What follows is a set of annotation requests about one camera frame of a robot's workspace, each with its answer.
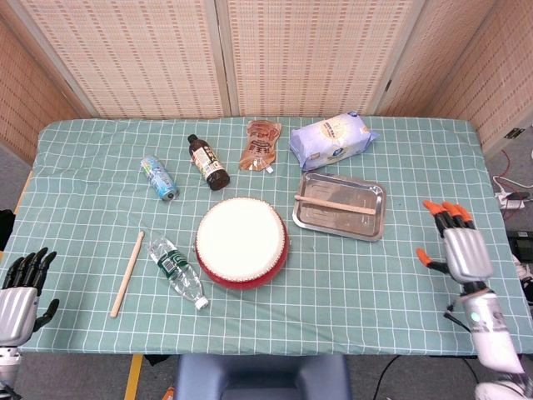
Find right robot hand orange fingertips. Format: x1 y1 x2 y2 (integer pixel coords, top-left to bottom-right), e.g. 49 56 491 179
416 199 495 293

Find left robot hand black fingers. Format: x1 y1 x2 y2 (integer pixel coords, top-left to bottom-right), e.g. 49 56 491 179
0 247 60 347

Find wooden drumstick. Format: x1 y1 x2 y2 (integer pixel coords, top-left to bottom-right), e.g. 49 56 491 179
109 230 146 319
293 193 376 215

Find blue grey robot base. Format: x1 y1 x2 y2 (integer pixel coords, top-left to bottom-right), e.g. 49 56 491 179
174 354 353 400

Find silver metal tray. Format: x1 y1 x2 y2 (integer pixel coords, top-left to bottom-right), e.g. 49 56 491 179
291 172 387 243

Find red drum white skin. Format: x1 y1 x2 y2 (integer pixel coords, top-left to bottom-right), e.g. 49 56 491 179
193 197 290 292

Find black device on floor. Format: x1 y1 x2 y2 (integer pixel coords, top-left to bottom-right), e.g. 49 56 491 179
506 232 533 264

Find white power strip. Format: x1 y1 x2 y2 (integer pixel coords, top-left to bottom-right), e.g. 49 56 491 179
497 190 526 210

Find black object at table edge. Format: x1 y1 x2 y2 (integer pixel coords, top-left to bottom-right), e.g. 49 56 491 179
0 209 17 253

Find green checked tablecloth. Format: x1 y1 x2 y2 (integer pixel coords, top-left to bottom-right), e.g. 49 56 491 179
16 115 524 358

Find clear water bottle green label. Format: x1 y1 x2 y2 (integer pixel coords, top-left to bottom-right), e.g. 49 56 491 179
148 236 210 311

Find pale blue tissue pack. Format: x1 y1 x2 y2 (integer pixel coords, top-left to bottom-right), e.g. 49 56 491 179
289 110 380 172

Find blue drink can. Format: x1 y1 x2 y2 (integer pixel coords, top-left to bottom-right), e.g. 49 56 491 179
140 155 181 203

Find brown snack pouch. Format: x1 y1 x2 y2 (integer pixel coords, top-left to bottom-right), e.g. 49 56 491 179
238 119 283 174

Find dark brown glass bottle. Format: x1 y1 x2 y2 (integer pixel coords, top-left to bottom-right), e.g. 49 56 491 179
187 133 231 192

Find bamboo folding screen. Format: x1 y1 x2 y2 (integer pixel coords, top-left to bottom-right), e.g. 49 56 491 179
0 0 533 163

